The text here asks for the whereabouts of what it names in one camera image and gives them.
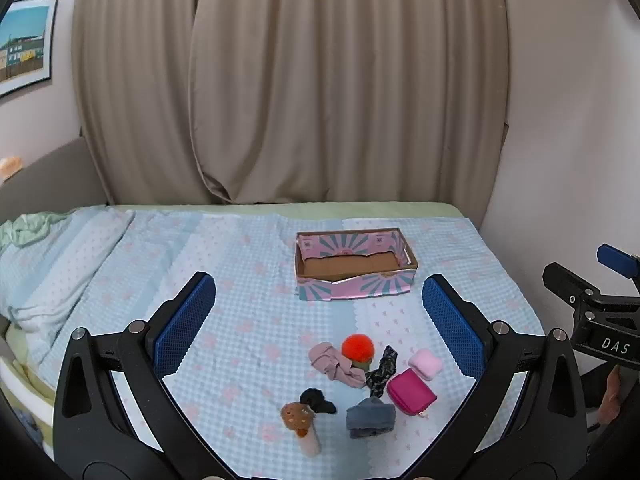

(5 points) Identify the magenta zip pouch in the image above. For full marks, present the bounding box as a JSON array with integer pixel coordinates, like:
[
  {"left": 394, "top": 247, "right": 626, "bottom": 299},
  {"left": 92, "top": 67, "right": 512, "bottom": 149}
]
[{"left": 386, "top": 368, "right": 438, "bottom": 417}]

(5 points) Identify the person's right hand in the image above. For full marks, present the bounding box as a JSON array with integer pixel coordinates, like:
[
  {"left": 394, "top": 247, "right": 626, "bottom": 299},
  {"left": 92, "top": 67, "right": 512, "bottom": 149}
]
[{"left": 599, "top": 364, "right": 625, "bottom": 424}]

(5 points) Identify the blue checkered blanket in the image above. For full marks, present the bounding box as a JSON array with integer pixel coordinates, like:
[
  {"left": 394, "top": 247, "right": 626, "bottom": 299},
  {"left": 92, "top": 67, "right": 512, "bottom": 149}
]
[{"left": 0, "top": 205, "right": 547, "bottom": 480}]

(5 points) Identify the orange fluffy pompom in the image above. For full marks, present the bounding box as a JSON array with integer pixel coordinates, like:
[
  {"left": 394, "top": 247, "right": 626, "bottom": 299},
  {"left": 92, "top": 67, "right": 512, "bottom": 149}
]
[{"left": 341, "top": 334, "right": 376, "bottom": 371}]

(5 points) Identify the pink fluffy pouch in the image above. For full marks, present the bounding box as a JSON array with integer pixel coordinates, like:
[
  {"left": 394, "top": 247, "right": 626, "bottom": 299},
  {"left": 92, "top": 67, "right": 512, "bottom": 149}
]
[{"left": 408, "top": 349, "right": 441, "bottom": 381}]

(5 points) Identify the beige curtain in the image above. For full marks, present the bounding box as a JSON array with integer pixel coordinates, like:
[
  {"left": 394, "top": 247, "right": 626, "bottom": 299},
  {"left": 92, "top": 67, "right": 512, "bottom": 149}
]
[
  {"left": 189, "top": 0, "right": 512, "bottom": 204},
  {"left": 71, "top": 0, "right": 213, "bottom": 206}
]

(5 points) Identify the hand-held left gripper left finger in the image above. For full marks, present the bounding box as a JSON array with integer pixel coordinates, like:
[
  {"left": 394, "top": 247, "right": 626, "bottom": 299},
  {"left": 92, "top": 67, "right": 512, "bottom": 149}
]
[{"left": 52, "top": 271, "right": 236, "bottom": 480}]

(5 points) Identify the brown plush toy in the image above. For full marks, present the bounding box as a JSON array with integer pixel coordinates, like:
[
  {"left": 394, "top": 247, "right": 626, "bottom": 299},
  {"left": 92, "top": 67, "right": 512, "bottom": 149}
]
[{"left": 280, "top": 402, "right": 322, "bottom": 458}]

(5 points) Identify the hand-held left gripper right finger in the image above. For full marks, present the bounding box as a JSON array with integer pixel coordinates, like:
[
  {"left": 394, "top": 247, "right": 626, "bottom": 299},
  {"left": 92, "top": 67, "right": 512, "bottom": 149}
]
[{"left": 400, "top": 273, "right": 587, "bottom": 480}]

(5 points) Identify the dark patterned scrunchie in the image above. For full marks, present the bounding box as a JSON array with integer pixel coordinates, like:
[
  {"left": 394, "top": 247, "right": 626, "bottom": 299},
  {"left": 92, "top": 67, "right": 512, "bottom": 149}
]
[{"left": 365, "top": 345, "right": 399, "bottom": 397}]

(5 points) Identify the patterned cardboard box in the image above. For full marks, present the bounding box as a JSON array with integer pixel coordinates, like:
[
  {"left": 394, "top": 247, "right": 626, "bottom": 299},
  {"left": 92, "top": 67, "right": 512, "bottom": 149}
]
[{"left": 294, "top": 226, "right": 419, "bottom": 304}]

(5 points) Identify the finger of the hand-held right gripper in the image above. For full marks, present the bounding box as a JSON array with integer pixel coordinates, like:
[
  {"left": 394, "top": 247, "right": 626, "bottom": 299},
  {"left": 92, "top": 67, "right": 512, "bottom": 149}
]
[
  {"left": 542, "top": 262, "right": 640, "bottom": 328},
  {"left": 596, "top": 243, "right": 640, "bottom": 281}
]

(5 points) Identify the dusty pink scrunchie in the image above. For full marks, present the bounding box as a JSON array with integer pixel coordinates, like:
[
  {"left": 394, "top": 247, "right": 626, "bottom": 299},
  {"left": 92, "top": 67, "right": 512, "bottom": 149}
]
[{"left": 308, "top": 342, "right": 367, "bottom": 389}]

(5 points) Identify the black scrunchie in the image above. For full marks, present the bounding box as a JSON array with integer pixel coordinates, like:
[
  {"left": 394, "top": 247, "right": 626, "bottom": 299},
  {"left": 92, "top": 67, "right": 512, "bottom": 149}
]
[{"left": 299, "top": 388, "right": 337, "bottom": 415}]

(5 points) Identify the grey-blue cloth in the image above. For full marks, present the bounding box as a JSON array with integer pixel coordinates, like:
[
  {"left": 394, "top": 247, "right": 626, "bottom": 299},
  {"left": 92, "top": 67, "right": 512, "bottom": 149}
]
[{"left": 346, "top": 396, "right": 396, "bottom": 439}]

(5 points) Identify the crumpled green cloth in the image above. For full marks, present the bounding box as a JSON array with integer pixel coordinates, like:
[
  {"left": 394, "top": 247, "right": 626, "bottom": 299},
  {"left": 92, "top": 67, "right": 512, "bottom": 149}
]
[{"left": 0, "top": 211, "right": 69, "bottom": 252}]

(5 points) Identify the framed wall picture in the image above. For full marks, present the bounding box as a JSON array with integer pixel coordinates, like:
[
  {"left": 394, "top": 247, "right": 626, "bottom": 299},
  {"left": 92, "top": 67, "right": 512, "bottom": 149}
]
[{"left": 0, "top": 0, "right": 59, "bottom": 99}]

